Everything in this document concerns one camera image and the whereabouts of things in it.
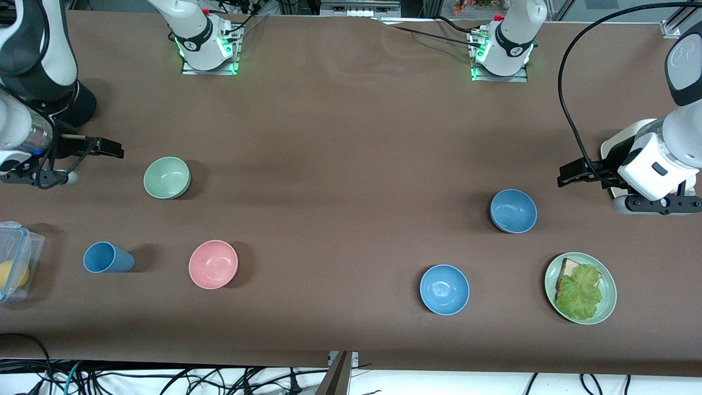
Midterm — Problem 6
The clear plastic container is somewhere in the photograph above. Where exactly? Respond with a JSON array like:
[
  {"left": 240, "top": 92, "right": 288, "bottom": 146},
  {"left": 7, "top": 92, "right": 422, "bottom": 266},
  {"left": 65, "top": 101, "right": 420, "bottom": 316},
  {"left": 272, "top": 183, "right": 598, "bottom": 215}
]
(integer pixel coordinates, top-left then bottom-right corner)
[{"left": 0, "top": 221, "right": 46, "bottom": 304}]

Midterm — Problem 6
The pale green plate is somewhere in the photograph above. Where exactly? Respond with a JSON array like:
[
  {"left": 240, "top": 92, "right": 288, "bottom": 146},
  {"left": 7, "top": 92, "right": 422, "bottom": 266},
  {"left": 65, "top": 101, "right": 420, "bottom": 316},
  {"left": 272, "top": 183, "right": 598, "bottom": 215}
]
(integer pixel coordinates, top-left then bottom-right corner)
[{"left": 544, "top": 252, "right": 618, "bottom": 326}]

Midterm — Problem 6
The grey power strip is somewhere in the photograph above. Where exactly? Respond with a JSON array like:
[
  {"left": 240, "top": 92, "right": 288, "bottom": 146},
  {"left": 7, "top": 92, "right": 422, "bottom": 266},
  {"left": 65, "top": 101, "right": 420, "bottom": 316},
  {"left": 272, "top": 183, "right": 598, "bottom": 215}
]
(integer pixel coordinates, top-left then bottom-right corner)
[{"left": 319, "top": 0, "right": 401, "bottom": 18}]

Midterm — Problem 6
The cream toaster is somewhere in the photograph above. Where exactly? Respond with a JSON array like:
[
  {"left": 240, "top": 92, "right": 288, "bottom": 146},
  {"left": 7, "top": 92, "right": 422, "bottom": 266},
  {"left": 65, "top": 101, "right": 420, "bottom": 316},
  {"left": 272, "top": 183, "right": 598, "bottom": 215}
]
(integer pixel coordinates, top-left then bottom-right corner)
[{"left": 599, "top": 117, "right": 699, "bottom": 199}]

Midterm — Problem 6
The blue plastic cup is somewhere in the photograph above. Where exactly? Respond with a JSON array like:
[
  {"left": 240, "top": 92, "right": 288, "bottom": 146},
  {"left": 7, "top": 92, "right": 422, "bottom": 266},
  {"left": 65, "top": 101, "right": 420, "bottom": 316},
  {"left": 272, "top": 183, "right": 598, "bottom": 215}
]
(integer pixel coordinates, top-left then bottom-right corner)
[{"left": 82, "top": 241, "right": 135, "bottom": 274}]

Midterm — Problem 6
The teal floor cable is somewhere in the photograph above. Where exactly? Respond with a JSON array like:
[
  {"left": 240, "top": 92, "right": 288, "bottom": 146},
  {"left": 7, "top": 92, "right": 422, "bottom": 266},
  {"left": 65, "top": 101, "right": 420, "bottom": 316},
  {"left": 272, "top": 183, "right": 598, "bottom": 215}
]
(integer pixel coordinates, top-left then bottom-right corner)
[{"left": 63, "top": 360, "right": 86, "bottom": 395}]

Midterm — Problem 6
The pale green bowl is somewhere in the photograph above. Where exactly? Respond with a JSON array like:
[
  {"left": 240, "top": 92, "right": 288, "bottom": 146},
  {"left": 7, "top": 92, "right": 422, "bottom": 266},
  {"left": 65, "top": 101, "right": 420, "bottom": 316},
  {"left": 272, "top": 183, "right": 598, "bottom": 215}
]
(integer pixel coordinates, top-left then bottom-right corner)
[{"left": 143, "top": 156, "right": 192, "bottom": 200}]

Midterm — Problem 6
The black base power cable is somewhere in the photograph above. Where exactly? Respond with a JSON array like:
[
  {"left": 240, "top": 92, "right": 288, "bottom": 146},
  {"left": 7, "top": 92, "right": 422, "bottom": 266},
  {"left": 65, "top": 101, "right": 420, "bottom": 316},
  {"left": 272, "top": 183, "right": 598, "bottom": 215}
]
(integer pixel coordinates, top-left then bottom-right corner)
[{"left": 372, "top": 15, "right": 484, "bottom": 51}]

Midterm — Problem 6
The yellow fruit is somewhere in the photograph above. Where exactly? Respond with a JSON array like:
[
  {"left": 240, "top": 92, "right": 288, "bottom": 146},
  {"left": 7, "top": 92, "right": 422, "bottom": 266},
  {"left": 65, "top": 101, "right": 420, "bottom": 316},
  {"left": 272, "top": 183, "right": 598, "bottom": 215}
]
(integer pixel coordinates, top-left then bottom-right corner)
[{"left": 0, "top": 260, "right": 30, "bottom": 292}]

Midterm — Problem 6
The brown table cover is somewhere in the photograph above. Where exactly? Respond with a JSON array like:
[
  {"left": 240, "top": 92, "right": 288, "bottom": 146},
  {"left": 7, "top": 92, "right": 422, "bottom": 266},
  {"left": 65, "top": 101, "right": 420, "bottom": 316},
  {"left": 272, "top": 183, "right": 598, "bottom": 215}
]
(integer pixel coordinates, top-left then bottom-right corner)
[{"left": 0, "top": 10, "right": 702, "bottom": 379}]

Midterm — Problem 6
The black floor cable loop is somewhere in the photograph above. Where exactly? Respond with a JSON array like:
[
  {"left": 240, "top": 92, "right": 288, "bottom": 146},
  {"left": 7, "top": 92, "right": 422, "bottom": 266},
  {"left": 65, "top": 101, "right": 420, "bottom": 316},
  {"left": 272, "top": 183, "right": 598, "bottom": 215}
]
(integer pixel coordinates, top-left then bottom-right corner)
[{"left": 0, "top": 332, "right": 54, "bottom": 395}]

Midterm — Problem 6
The bread slice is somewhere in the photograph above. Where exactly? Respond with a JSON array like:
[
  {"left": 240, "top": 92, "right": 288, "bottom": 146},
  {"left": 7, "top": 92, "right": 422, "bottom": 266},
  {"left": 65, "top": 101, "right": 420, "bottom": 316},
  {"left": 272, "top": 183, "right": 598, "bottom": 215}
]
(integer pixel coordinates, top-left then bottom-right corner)
[{"left": 555, "top": 257, "right": 603, "bottom": 301}]

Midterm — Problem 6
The pink bowl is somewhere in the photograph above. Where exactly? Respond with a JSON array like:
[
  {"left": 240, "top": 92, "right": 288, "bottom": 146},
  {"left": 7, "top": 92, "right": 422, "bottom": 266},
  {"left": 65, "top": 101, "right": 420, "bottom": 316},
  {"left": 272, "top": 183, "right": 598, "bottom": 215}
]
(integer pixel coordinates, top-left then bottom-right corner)
[{"left": 188, "top": 239, "right": 240, "bottom": 290}]

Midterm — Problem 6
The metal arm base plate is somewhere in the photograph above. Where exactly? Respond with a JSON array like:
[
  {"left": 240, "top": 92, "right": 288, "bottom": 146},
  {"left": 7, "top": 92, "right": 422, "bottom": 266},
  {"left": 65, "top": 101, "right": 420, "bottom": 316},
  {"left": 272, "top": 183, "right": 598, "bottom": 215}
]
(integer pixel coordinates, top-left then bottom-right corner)
[
  {"left": 180, "top": 15, "right": 241, "bottom": 76},
  {"left": 470, "top": 29, "right": 530, "bottom": 83}
]

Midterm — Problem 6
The light blue bowl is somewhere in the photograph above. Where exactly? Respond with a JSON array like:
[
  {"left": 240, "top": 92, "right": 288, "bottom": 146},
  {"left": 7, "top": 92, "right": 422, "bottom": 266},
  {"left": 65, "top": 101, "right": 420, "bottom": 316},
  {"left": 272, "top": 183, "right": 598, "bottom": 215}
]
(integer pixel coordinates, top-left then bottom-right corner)
[{"left": 420, "top": 264, "right": 471, "bottom": 317}]

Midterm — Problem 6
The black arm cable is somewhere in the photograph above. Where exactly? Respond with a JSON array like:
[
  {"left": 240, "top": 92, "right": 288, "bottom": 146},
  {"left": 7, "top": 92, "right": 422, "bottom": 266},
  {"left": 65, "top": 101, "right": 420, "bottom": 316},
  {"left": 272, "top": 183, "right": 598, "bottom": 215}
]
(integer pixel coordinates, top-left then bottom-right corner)
[
  {"left": 557, "top": 0, "right": 702, "bottom": 187},
  {"left": 30, "top": 140, "right": 92, "bottom": 190}
]

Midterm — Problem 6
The dark blue bowl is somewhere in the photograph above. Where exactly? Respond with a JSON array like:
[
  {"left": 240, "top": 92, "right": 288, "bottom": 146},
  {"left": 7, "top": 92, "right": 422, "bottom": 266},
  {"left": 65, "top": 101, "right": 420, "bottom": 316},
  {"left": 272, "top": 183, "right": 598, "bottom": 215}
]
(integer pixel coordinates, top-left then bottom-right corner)
[{"left": 489, "top": 189, "right": 539, "bottom": 235}]

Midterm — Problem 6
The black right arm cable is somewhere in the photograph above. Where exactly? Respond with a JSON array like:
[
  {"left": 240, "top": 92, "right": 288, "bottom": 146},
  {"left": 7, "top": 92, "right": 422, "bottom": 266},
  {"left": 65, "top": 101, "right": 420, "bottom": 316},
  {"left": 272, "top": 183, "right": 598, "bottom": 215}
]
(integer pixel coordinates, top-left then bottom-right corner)
[{"left": 30, "top": 140, "right": 92, "bottom": 190}]

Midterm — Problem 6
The black pot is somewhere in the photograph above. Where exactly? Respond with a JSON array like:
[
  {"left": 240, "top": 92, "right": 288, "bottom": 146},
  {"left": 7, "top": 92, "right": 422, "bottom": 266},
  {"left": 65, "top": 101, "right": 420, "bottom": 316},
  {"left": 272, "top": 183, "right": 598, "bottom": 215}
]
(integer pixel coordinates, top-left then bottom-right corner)
[{"left": 54, "top": 80, "right": 98, "bottom": 129}]

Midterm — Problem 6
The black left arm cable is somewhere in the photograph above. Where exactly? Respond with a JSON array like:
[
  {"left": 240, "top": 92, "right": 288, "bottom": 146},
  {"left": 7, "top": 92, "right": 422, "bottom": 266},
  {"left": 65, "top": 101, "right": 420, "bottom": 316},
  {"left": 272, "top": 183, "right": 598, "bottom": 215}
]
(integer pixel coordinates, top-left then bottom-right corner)
[{"left": 557, "top": 0, "right": 702, "bottom": 187}]

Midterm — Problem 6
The aluminium frame profile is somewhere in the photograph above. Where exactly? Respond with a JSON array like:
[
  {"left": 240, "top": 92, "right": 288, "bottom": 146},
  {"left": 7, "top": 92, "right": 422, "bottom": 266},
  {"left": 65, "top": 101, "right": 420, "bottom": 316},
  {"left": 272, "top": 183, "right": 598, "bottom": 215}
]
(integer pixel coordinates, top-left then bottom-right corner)
[{"left": 660, "top": 4, "right": 702, "bottom": 40}]

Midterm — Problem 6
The green lettuce leaf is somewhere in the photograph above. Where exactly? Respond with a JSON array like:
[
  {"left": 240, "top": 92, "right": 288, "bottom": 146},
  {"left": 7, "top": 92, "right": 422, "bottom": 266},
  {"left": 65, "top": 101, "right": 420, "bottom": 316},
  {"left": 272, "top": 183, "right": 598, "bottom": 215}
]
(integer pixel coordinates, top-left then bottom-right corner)
[{"left": 554, "top": 264, "right": 604, "bottom": 322}]

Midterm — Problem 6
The metal table bracket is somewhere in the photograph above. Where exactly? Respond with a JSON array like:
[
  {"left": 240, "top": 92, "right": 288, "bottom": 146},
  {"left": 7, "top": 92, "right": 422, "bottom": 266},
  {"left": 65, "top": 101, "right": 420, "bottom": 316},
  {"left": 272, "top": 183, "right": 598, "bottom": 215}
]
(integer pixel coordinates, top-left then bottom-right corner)
[{"left": 315, "top": 351, "right": 360, "bottom": 395}]

